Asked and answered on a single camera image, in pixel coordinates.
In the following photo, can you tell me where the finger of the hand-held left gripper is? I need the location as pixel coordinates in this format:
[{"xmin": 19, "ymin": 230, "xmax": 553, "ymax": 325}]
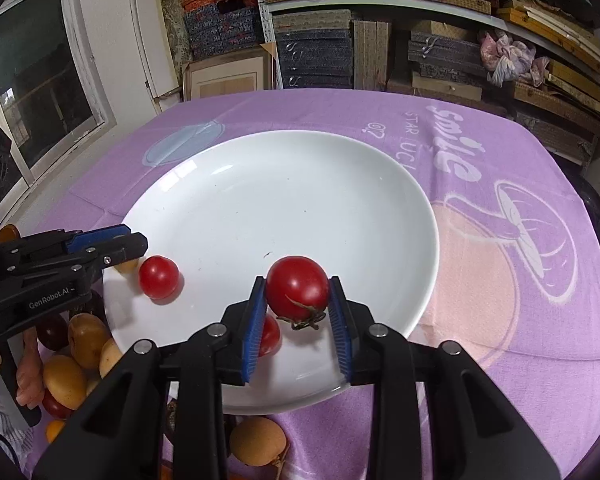
[
  {"xmin": 2, "ymin": 232, "xmax": 149, "ymax": 291},
  {"xmin": 0, "ymin": 225, "xmax": 132, "ymax": 261}
]

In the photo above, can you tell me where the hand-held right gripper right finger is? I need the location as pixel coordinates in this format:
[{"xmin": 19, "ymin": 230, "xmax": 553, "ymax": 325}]
[{"xmin": 327, "ymin": 276, "xmax": 561, "ymax": 480}]

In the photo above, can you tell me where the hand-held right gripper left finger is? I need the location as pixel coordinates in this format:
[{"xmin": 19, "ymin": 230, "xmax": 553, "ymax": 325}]
[{"xmin": 32, "ymin": 276, "xmax": 268, "ymax": 480}]

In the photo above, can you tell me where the red cherry tomato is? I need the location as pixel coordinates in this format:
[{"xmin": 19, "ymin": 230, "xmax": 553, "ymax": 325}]
[
  {"xmin": 138, "ymin": 255, "xmax": 183, "ymax": 302},
  {"xmin": 257, "ymin": 312, "xmax": 282, "ymax": 357}
]

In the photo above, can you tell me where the red tomato with green stem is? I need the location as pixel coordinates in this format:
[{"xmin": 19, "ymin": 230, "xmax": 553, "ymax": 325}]
[{"xmin": 265, "ymin": 255, "xmax": 331, "ymax": 332}]

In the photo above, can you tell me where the yellow-orange round fruit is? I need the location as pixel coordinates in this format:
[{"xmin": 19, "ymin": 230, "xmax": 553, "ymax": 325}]
[
  {"xmin": 228, "ymin": 416, "xmax": 288, "ymax": 467},
  {"xmin": 67, "ymin": 312, "xmax": 112, "ymax": 371},
  {"xmin": 42, "ymin": 355, "xmax": 88, "ymax": 411},
  {"xmin": 99, "ymin": 337, "xmax": 126, "ymax": 380}
]

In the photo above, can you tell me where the white plate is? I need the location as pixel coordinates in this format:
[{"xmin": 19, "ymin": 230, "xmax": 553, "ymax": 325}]
[{"xmin": 101, "ymin": 129, "xmax": 440, "ymax": 416}]

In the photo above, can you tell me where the person's left forearm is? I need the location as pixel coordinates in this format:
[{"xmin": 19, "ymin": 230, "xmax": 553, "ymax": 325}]
[{"xmin": 0, "ymin": 387, "xmax": 36, "ymax": 466}]

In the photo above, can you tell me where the person's left hand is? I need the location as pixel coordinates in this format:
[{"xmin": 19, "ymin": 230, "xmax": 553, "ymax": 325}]
[{"xmin": 0, "ymin": 332, "xmax": 45, "ymax": 409}]

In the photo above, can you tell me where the dark red plum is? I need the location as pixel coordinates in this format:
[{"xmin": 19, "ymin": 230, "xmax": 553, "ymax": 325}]
[
  {"xmin": 41, "ymin": 387, "xmax": 76, "ymax": 420},
  {"xmin": 35, "ymin": 312, "xmax": 71, "ymax": 352}
]

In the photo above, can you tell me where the smooth orange fruit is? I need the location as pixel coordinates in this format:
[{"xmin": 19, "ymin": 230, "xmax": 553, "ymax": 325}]
[{"xmin": 45, "ymin": 419, "xmax": 68, "ymax": 445}]

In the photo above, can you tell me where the white framed window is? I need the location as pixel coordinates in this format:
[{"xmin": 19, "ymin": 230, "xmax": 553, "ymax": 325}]
[{"xmin": 0, "ymin": 0, "xmax": 118, "ymax": 226}]

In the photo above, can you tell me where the white board panel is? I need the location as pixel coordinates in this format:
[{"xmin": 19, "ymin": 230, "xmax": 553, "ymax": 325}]
[{"xmin": 130, "ymin": 0, "xmax": 183, "ymax": 101}]

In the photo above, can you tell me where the purple printed tablecloth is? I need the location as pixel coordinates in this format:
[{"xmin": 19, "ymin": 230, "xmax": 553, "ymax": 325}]
[{"xmin": 30, "ymin": 87, "xmax": 600, "ymax": 480}]

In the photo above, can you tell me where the green marbled board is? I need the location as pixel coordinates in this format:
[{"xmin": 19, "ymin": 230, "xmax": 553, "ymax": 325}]
[{"xmin": 156, "ymin": 0, "xmax": 195, "ymax": 63}]

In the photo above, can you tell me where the stack of blue patterned boxes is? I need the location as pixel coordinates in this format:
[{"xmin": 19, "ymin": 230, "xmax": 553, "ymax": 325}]
[{"xmin": 182, "ymin": 0, "xmax": 265, "ymax": 61}]

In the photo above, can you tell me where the light wooden box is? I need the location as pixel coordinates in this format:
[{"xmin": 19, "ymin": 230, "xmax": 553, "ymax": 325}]
[{"xmin": 387, "ymin": 71, "xmax": 483, "ymax": 103}]

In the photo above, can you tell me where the white metal shelf rack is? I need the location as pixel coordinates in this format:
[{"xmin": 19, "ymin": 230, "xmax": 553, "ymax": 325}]
[{"xmin": 250, "ymin": 0, "xmax": 600, "ymax": 111}]

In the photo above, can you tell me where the stack of dark grey boxes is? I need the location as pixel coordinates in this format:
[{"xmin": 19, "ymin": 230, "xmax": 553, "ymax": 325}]
[
  {"xmin": 407, "ymin": 30, "xmax": 491, "ymax": 81},
  {"xmin": 272, "ymin": 10, "xmax": 356, "ymax": 90}
]

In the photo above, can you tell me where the grey woven panel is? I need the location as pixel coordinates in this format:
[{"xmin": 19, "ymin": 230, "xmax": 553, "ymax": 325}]
[{"xmin": 352, "ymin": 19, "xmax": 393, "ymax": 92}]

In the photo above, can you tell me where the pink cloth bundle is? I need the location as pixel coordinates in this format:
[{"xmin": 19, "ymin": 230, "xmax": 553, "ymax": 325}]
[{"xmin": 479, "ymin": 29, "xmax": 551, "ymax": 86}]

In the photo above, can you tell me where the stack of wooden frames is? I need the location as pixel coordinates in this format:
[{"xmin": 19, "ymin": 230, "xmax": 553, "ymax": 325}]
[{"xmin": 497, "ymin": 0, "xmax": 600, "ymax": 111}]

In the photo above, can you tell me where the wooden picture frame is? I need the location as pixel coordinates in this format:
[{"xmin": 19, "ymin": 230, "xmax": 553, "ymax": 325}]
[{"xmin": 182, "ymin": 42, "xmax": 276, "ymax": 102}]

